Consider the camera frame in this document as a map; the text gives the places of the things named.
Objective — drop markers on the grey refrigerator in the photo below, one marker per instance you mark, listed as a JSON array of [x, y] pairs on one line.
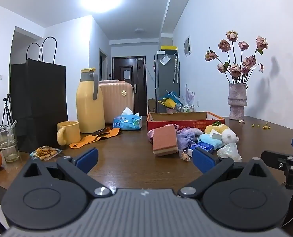
[[165, 84]]

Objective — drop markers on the dark brown door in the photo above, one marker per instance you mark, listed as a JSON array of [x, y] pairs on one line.
[[129, 91]]

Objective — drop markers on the yellow thermos jug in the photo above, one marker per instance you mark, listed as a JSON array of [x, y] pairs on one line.
[[89, 108]]

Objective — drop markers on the black paper bag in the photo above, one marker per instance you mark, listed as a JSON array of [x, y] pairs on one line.
[[38, 103]]

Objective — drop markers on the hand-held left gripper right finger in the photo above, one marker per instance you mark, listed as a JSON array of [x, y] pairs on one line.
[[203, 159]]

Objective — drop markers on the clear glass jar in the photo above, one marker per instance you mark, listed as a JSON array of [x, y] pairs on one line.
[[185, 108]]

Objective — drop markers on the black tripod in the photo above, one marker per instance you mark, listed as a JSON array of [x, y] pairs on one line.
[[6, 108]]

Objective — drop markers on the wall picture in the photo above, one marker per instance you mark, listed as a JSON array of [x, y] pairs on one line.
[[187, 46]]

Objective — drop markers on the dried pink roses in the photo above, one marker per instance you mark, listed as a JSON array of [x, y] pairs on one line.
[[235, 70]]

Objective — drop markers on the pink satin cloth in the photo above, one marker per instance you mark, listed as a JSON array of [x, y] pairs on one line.
[[150, 135]]

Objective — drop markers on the purple feather decoration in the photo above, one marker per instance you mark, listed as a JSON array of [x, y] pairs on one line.
[[189, 95]]

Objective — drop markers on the brown layered sponge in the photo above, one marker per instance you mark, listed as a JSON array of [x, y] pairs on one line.
[[165, 140]]

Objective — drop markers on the paper on door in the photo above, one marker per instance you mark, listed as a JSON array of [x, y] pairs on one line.
[[127, 74]]

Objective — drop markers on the red cardboard box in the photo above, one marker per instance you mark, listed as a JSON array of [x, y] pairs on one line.
[[185, 123]]

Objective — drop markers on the pink suitcase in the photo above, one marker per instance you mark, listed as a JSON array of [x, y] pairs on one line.
[[118, 101]]

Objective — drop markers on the yellow box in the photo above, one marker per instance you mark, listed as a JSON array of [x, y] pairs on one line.
[[168, 48]]

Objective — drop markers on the lavender cloth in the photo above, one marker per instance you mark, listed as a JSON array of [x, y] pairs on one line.
[[184, 140]]

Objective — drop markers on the pink ceramic vase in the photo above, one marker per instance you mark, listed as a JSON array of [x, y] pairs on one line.
[[237, 101]]

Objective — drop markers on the small wrapped snack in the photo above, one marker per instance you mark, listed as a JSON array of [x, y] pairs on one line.
[[184, 156]]

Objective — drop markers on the glass cup with straws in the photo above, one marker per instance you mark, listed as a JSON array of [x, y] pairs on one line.
[[7, 143]]

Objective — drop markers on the pink bucket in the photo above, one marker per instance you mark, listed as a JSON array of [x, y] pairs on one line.
[[170, 110]]

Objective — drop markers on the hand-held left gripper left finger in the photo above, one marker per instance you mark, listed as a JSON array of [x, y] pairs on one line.
[[88, 159]]

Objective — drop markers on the light blue fluffy towel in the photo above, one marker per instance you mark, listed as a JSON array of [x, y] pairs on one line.
[[210, 140]]

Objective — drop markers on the yellow and blue bags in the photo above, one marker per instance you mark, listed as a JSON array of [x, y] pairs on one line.
[[169, 101]]

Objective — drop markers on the bag of crackers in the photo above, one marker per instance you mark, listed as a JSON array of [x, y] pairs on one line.
[[45, 152]]

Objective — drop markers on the scattered yellow petals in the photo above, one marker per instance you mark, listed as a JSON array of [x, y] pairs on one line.
[[263, 127]]

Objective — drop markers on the yellow mug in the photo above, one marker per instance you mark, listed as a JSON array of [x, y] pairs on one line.
[[70, 133]]

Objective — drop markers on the white umbrella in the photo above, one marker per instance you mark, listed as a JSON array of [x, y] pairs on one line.
[[176, 66]]

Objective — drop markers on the iridescent plastic bag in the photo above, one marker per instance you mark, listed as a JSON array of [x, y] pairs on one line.
[[229, 151]]

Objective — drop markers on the white foam block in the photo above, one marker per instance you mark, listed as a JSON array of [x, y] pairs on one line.
[[215, 134]]

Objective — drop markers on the blue tissue pack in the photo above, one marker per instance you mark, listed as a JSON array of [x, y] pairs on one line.
[[126, 123]]

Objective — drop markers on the brown cardboard carton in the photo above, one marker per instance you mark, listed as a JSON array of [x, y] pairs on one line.
[[151, 106]]

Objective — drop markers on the small blue packet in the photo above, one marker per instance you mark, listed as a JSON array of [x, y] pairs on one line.
[[203, 148]]

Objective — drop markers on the paper on refrigerator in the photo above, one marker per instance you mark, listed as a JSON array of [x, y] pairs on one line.
[[165, 60]]

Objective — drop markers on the small ceiling lamp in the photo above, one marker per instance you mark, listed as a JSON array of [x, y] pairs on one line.
[[139, 30]]

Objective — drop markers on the white plush toy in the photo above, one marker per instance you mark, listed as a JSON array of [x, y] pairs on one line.
[[230, 135]]

